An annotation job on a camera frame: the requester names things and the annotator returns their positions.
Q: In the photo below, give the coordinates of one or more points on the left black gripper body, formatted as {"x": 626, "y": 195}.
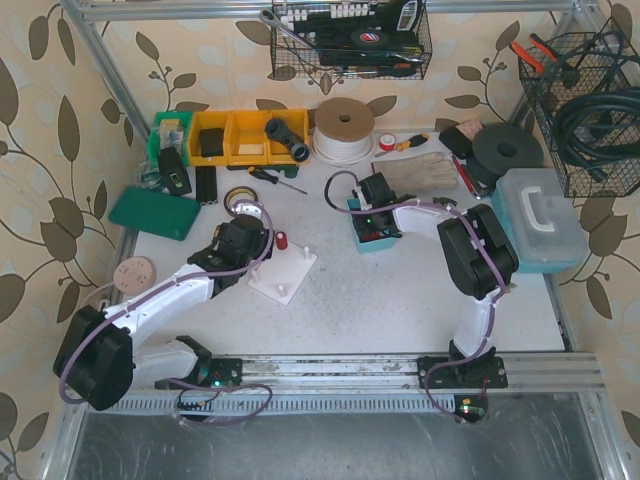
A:
{"x": 256, "y": 235}

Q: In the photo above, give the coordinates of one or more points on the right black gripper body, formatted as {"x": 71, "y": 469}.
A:
{"x": 375, "y": 195}

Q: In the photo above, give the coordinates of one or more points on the large red spring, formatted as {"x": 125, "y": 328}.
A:
{"x": 281, "y": 240}

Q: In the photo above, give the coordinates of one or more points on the brown tape roll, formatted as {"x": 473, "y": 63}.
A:
{"x": 239, "y": 193}

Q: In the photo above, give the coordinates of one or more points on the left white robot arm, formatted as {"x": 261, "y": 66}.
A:
{"x": 103, "y": 354}

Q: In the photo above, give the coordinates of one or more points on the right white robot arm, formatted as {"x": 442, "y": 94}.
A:
{"x": 480, "y": 258}

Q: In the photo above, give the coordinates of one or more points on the red springs in tray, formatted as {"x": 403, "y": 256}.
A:
{"x": 374, "y": 236}

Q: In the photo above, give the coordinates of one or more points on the red white tape roll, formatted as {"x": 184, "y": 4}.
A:
{"x": 387, "y": 142}

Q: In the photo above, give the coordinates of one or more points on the blue plastic tray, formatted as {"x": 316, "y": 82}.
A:
{"x": 383, "y": 222}

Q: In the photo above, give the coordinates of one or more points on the beige work glove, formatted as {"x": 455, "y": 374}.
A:
{"x": 431, "y": 171}

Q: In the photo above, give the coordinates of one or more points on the black ribbed bar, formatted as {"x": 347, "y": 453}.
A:
{"x": 206, "y": 185}

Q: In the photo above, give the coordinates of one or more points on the black pipe fitting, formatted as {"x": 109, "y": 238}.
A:
{"x": 277, "y": 130}

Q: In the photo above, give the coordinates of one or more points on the green plastic case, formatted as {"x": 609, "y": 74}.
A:
{"x": 155, "y": 213}

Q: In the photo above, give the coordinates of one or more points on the black sanding block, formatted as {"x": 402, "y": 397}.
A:
{"x": 459, "y": 138}

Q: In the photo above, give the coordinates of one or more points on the black battery charger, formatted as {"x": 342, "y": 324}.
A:
{"x": 173, "y": 172}

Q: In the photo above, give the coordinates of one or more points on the yellow parts bin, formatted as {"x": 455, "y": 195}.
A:
{"x": 244, "y": 141}

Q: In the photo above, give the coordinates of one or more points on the black block in bin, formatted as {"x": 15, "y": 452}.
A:
{"x": 211, "y": 142}

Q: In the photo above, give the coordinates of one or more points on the round sanding disc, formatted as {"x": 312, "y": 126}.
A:
{"x": 134, "y": 275}

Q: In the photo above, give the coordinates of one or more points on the black rubber disc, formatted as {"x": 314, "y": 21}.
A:
{"x": 499, "y": 147}

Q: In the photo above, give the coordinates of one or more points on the green parts bin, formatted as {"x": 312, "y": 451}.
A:
{"x": 169, "y": 129}

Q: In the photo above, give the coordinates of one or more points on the translucent teal storage box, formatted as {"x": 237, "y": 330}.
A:
{"x": 539, "y": 221}

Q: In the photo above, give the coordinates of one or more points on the white peg base plate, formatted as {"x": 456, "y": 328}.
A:
{"x": 280, "y": 277}

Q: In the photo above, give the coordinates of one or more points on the white cable spool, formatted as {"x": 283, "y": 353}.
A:
{"x": 343, "y": 132}

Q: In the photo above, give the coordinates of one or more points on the red handled tool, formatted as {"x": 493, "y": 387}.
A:
{"x": 476, "y": 189}

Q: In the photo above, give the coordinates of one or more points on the top wire basket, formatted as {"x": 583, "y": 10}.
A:
{"x": 331, "y": 41}

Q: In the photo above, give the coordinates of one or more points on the wire basket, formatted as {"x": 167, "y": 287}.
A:
{"x": 588, "y": 112}
{"x": 331, "y": 41}

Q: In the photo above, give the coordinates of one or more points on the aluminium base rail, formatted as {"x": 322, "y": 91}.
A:
{"x": 281, "y": 385}

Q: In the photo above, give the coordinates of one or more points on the orange handled pliers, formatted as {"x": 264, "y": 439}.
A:
{"x": 528, "y": 56}

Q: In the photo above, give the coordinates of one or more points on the right wire basket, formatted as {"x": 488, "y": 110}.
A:
{"x": 588, "y": 112}

